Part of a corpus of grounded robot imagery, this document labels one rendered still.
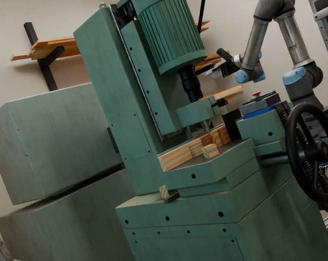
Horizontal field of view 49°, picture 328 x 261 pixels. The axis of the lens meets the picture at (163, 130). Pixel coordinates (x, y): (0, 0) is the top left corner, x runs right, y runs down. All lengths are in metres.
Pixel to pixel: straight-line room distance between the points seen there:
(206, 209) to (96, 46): 0.75
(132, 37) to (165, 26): 0.17
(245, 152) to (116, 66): 0.57
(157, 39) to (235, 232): 0.65
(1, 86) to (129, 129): 2.26
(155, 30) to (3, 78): 2.47
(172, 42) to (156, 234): 0.67
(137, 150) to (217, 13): 3.98
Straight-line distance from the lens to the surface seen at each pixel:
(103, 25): 1.38
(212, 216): 1.09
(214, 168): 1.00
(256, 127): 1.15
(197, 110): 1.23
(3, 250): 1.46
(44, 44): 3.29
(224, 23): 5.15
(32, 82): 3.63
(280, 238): 1.20
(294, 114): 1.03
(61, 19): 4.07
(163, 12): 1.23
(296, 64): 2.01
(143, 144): 1.35
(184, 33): 1.22
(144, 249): 1.42
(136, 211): 1.35
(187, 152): 1.18
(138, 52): 1.32
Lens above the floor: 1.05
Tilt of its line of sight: 1 degrees down
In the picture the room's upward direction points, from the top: 21 degrees counter-clockwise
